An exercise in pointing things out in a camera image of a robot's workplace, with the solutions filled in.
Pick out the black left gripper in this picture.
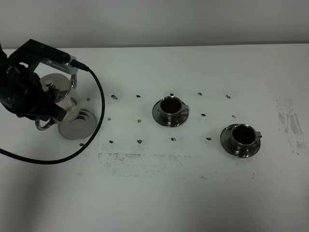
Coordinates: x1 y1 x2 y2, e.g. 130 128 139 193
0 41 65 121

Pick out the stainless steel teapot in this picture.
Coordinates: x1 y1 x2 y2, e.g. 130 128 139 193
35 73 81 131

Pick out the steel teapot coaster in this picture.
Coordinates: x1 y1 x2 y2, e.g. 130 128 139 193
58 109 98 140

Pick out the steel saucer near centre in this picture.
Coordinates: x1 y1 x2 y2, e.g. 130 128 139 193
152 99 189 128

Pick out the steel saucer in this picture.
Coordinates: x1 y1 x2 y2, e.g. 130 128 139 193
152 99 189 128
220 124 261 158

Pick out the steel teacup near centre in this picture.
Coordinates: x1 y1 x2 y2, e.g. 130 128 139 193
159 96 189 121

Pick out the steel teacup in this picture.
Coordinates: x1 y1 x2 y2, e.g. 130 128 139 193
231 124 262 147
159 96 189 121

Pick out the steel saucer far right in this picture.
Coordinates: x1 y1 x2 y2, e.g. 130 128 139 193
220 124 261 158

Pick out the steel teacup far right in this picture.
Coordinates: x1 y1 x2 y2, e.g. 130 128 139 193
231 124 262 147

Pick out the black camera cable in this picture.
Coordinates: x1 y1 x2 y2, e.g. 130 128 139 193
0 60 105 165

